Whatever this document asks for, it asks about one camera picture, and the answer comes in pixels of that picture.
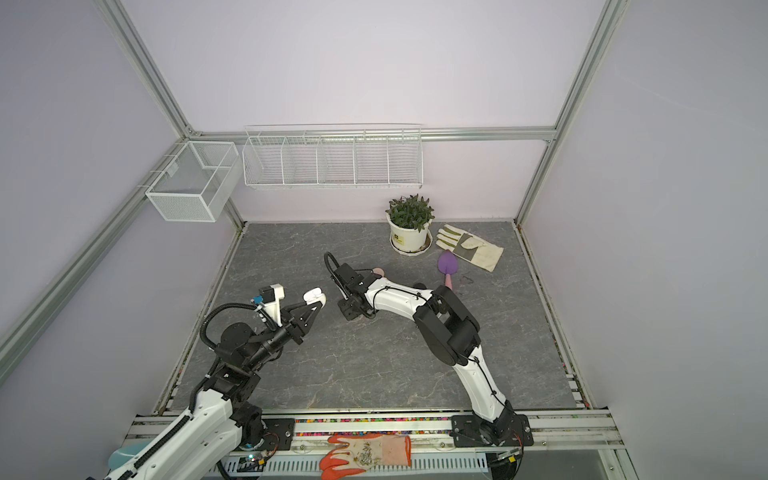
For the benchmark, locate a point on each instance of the potted green plant white pot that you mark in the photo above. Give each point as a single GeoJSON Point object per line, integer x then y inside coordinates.
{"type": "Point", "coordinates": [409, 218]}

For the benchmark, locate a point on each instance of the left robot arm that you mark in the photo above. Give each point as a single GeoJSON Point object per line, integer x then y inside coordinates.
{"type": "Point", "coordinates": [219, 418]}

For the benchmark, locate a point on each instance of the beige gardening glove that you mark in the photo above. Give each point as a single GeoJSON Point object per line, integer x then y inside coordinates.
{"type": "Point", "coordinates": [469, 247]}

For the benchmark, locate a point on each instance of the red white work glove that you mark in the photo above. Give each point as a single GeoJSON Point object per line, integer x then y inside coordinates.
{"type": "Point", "coordinates": [357, 454]}

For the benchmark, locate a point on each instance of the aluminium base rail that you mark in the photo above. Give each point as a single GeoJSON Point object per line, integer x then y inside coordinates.
{"type": "Point", "coordinates": [434, 430]}

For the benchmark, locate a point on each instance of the white wire shelf basket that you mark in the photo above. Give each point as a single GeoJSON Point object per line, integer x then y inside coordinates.
{"type": "Point", "coordinates": [333, 155]}

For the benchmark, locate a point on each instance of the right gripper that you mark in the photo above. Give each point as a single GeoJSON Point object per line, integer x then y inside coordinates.
{"type": "Point", "coordinates": [349, 314]}

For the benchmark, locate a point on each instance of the white mesh box basket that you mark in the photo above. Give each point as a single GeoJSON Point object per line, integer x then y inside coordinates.
{"type": "Point", "coordinates": [197, 182]}

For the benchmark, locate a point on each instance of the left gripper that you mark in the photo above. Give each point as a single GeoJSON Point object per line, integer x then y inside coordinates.
{"type": "Point", "coordinates": [296, 328]}

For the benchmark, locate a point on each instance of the white earbud charging case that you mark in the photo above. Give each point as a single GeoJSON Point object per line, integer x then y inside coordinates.
{"type": "Point", "coordinates": [315, 295]}

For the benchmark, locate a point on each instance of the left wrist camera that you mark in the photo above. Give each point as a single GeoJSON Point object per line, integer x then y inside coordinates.
{"type": "Point", "coordinates": [267, 305]}

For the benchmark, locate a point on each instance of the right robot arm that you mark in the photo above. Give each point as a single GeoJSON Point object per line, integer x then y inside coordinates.
{"type": "Point", "coordinates": [451, 333]}

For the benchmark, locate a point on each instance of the teal plastic scoop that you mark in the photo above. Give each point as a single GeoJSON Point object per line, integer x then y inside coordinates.
{"type": "Point", "coordinates": [122, 455]}

